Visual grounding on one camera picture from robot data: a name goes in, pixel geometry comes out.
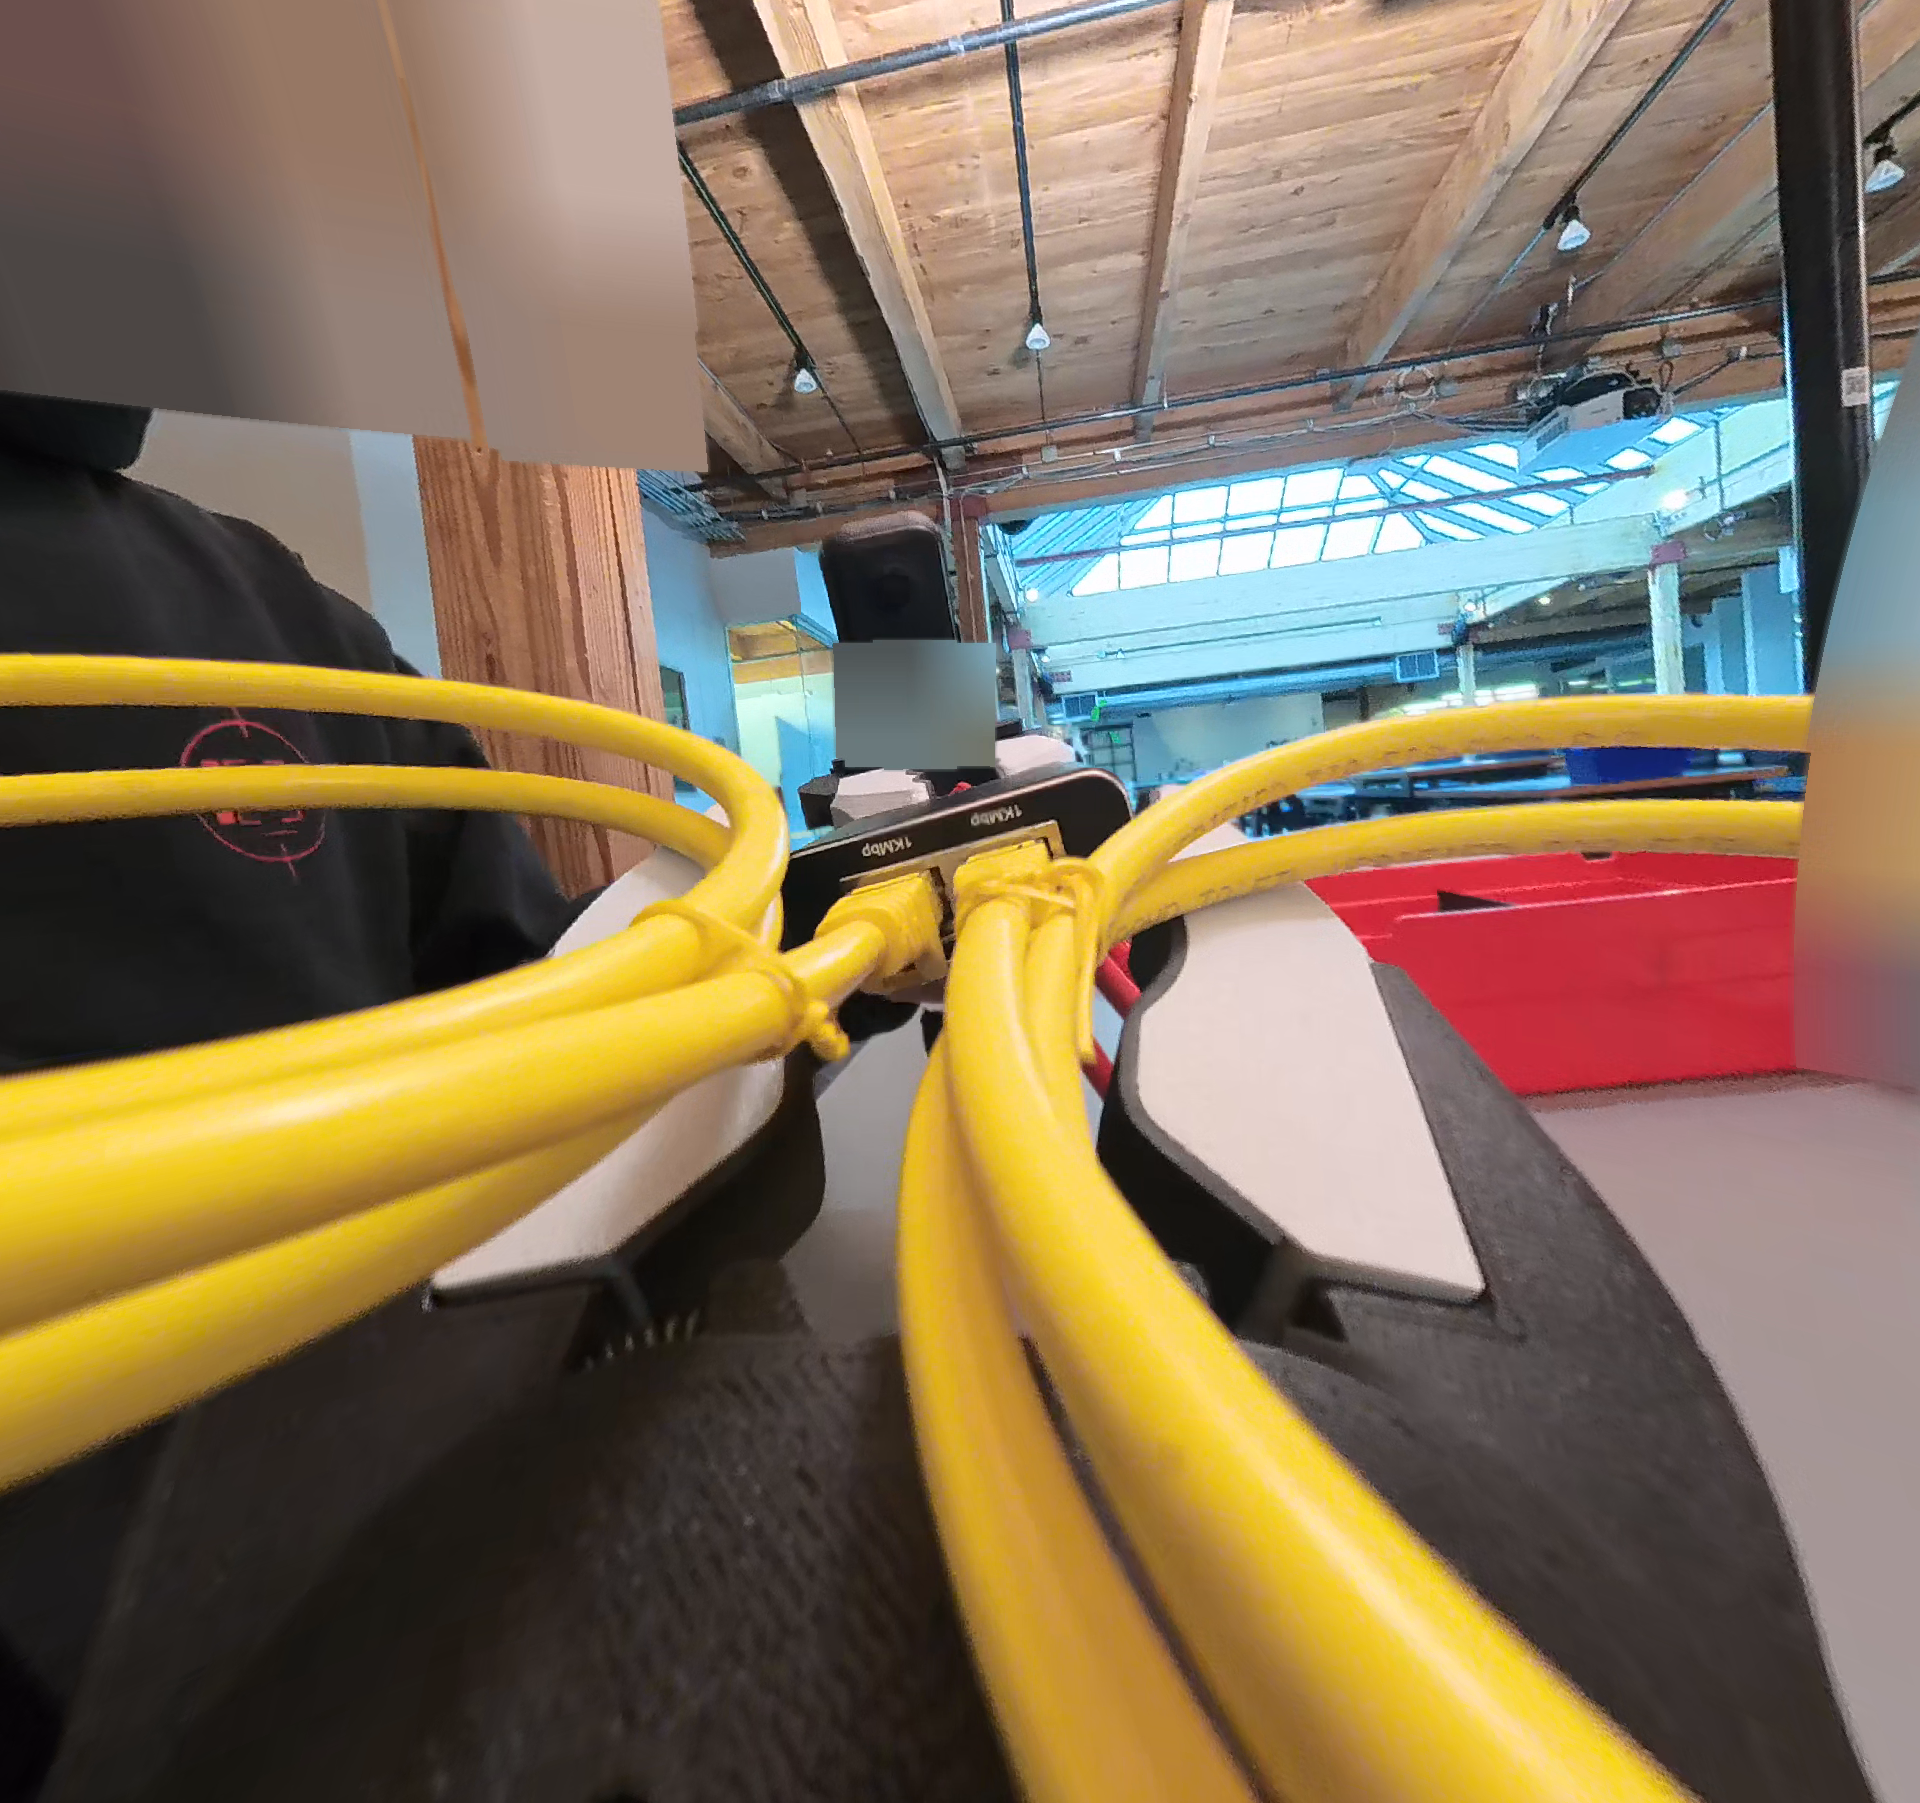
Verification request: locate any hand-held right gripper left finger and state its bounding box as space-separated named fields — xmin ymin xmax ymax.
xmin=432 ymin=850 xmax=829 ymax=1306

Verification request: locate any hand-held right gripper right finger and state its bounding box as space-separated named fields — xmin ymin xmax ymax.
xmin=1098 ymin=878 xmax=1490 ymax=1336

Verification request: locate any black network switch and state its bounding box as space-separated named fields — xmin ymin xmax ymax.
xmin=782 ymin=768 xmax=1137 ymax=1002

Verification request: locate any yellow ethernet cable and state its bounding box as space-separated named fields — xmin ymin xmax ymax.
xmin=0 ymin=656 xmax=1818 ymax=1803

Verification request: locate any red plastic bin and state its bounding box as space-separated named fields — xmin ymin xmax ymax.
xmin=1301 ymin=850 xmax=1802 ymax=1098

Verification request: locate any skylight window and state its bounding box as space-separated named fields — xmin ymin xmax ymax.
xmin=1072 ymin=408 xmax=1711 ymax=598

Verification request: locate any ceiling projector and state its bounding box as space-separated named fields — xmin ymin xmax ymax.
xmin=1529 ymin=364 xmax=1668 ymax=444

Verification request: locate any black steel column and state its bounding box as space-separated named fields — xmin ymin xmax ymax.
xmin=1762 ymin=0 xmax=1879 ymax=688

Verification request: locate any wooden post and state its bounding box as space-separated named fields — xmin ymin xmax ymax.
xmin=413 ymin=436 xmax=677 ymax=898

